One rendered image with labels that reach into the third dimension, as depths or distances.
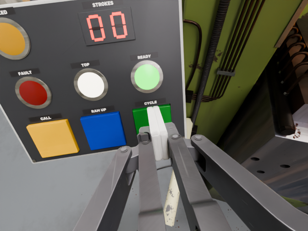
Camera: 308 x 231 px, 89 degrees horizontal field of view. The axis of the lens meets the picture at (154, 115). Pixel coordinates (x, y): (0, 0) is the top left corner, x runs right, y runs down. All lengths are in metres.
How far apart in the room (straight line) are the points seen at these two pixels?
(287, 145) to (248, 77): 0.23
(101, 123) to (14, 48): 0.18
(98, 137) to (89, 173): 1.13
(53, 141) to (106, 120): 0.11
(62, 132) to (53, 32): 0.17
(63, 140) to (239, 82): 0.54
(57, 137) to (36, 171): 1.35
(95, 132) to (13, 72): 0.16
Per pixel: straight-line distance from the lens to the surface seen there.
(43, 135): 0.37
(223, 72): 0.56
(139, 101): 0.30
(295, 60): 0.63
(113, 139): 0.33
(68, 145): 0.36
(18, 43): 0.34
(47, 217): 1.52
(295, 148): 0.55
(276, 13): 0.51
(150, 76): 0.29
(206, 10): 0.49
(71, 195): 1.47
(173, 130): 0.16
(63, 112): 0.34
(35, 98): 0.35
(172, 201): 0.64
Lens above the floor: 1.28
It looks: 54 degrees down
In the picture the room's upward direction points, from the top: 6 degrees counter-clockwise
